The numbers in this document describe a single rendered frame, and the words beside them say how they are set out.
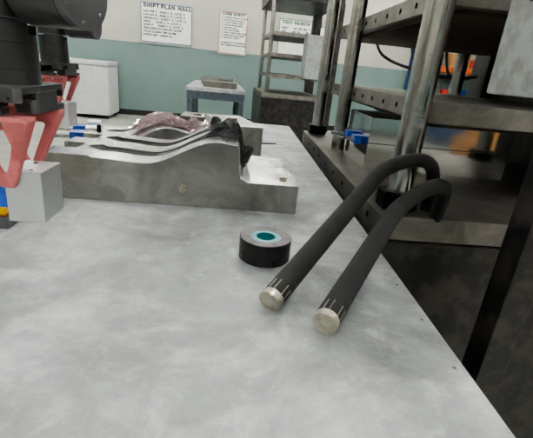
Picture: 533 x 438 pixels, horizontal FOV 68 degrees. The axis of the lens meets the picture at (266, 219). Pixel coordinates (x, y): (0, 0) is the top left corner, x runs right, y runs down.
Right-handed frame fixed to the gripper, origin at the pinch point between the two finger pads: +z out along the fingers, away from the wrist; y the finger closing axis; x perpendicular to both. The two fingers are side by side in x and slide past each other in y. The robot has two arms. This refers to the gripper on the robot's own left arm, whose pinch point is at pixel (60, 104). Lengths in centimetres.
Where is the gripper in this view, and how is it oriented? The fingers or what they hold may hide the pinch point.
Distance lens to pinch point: 105.2
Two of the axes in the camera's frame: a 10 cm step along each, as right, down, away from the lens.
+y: -0.6, -3.6, 9.3
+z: -0.7, 9.3, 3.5
